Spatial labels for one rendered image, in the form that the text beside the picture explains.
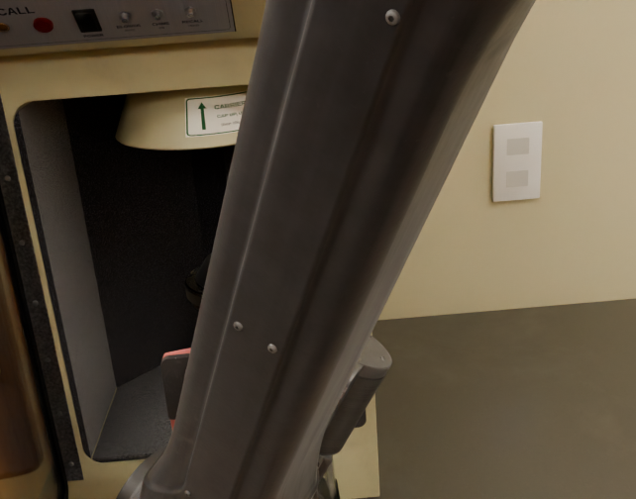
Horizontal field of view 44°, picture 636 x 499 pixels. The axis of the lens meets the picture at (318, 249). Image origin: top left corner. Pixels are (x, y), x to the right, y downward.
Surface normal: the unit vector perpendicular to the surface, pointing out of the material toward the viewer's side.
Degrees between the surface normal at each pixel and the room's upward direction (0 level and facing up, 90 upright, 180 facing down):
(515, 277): 90
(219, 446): 102
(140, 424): 0
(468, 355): 0
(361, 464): 90
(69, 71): 90
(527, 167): 90
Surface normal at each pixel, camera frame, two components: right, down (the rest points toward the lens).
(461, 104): 0.81, 0.54
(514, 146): 0.05, 0.36
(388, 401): -0.07, -0.93
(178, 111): -0.21, -0.03
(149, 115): -0.54, -0.06
